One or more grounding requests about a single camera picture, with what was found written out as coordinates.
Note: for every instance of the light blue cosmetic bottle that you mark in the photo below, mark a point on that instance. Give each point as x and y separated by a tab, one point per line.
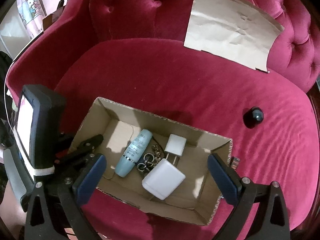
133	153

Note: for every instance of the red velvet tufted sofa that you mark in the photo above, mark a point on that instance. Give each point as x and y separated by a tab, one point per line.
132	52

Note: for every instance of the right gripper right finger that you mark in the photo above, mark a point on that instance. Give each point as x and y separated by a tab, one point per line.
271	220

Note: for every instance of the metal keychain bundle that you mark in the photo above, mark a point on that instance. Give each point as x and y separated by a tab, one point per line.
149	160

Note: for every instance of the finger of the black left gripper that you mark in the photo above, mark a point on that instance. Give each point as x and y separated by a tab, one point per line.
89	145
72	165

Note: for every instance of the small white charger plug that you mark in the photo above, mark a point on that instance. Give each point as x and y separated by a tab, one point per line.
174	148

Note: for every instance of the brown cardboard box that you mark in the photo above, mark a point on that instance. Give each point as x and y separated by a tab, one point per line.
195	201

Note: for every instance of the black and white bottle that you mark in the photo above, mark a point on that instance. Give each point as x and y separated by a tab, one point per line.
253	117

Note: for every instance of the large white power adapter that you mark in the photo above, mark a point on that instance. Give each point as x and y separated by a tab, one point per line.
163	179

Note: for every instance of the hello kitty pink curtain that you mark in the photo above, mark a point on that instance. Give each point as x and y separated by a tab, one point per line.
32	14

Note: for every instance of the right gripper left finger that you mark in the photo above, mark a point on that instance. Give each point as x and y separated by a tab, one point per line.
55	205

